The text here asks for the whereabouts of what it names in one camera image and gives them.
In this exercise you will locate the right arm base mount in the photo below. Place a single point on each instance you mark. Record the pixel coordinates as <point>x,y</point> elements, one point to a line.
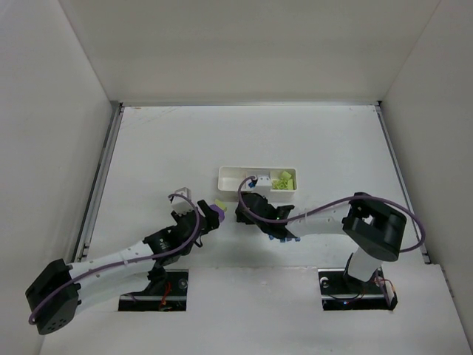
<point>342,293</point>

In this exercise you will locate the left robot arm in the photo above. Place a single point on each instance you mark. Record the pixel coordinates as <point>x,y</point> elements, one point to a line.
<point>63,290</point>

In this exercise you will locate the purple rounded lego brick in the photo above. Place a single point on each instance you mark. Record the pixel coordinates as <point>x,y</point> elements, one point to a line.
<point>220,211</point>

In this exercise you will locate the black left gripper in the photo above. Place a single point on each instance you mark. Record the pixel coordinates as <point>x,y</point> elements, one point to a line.
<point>206,215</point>

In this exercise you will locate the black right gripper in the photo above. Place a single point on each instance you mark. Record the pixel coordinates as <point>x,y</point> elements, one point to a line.
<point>250,208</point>

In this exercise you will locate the green lego brick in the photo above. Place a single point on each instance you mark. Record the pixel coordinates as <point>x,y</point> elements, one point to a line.
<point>285,181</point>

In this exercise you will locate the white divided sorting tray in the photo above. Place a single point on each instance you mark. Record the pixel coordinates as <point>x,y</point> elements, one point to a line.
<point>232,179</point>

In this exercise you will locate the green lego between purple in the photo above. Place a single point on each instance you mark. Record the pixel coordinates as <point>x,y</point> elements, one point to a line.
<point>220,204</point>

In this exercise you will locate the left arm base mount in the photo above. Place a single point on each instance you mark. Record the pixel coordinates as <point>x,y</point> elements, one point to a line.
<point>168,295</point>

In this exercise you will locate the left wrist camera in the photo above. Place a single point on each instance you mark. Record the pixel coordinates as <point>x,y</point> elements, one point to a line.
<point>180,201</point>

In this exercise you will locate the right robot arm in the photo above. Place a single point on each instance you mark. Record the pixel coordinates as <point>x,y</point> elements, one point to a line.
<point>376,228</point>

